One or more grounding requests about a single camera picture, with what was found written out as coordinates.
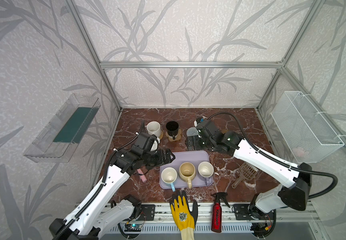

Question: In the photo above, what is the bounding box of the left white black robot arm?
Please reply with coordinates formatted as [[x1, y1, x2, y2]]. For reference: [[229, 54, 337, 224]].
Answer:
[[49, 133, 175, 240]]

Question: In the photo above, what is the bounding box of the pink object in basket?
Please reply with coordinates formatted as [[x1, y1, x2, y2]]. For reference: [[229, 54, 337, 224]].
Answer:
[[292, 147, 309, 159]]

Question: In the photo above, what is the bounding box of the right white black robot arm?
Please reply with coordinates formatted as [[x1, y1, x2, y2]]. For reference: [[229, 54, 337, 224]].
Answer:
[[194, 117, 338, 218]]

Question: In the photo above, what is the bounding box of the white speckled mug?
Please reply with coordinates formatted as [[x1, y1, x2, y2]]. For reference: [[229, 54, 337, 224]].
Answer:
[[147, 121, 163, 139]]

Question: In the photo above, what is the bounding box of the beige yellow mug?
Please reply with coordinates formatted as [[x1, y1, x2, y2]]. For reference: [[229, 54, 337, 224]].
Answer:
[[178, 162, 196, 189]]

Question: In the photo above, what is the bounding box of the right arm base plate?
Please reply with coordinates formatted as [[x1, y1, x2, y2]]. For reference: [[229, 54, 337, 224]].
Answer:
[[231, 204, 276, 221]]

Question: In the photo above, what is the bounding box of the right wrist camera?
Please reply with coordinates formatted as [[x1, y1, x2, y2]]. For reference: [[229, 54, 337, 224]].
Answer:
[[194, 117, 205, 127]]

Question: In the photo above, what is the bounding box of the white mug blue handle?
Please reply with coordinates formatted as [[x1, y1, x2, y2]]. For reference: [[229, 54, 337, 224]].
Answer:
[[161, 167, 177, 192]]

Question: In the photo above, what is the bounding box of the white wire mesh basket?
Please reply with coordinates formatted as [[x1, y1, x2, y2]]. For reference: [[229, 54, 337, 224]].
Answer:
[[271, 91, 345, 163]]

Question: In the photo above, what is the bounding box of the yellow black work glove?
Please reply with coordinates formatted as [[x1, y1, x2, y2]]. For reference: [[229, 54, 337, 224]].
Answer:
[[170, 190, 198, 240]]

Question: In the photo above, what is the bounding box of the red spray bottle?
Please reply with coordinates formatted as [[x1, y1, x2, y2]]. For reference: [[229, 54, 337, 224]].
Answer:
[[211, 192, 230, 233]]

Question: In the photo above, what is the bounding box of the grey round coaster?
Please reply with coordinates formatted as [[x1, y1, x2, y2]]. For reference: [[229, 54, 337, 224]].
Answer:
[[186, 127, 198, 137]]

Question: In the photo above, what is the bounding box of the green circuit board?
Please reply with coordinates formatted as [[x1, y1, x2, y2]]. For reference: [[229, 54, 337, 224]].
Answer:
[[125, 223, 143, 232]]

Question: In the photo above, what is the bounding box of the black mug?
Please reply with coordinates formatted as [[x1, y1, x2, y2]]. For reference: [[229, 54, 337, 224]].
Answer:
[[166, 121, 179, 137]]

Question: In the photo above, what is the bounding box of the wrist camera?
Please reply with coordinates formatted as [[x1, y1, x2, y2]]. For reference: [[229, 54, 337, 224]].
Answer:
[[151, 140, 159, 152], [194, 117, 205, 127]]

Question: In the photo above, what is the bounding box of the white mug lavender handle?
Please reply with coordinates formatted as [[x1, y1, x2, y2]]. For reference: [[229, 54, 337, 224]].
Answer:
[[197, 162, 214, 187]]

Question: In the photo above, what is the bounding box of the clear plastic wall bin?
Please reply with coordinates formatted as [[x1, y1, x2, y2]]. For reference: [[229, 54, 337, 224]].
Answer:
[[24, 94, 101, 163]]

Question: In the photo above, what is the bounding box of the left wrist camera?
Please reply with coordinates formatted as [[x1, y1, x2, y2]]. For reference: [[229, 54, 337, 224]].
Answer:
[[151, 140, 159, 152]]

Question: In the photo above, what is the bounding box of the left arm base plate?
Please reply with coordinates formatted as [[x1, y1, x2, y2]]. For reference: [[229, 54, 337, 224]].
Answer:
[[137, 204, 156, 221]]

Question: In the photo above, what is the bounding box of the lavender plastic tray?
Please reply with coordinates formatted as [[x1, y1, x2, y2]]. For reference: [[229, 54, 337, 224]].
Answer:
[[159, 151, 214, 190]]

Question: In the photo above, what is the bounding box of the pink purple spatula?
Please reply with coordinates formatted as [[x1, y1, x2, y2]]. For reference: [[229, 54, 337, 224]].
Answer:
[[137, 169, 147, 183]]

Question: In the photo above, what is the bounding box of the cork flower coaster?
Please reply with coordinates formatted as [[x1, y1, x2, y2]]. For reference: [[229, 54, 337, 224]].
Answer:
[[165, 131, 182, 142]]

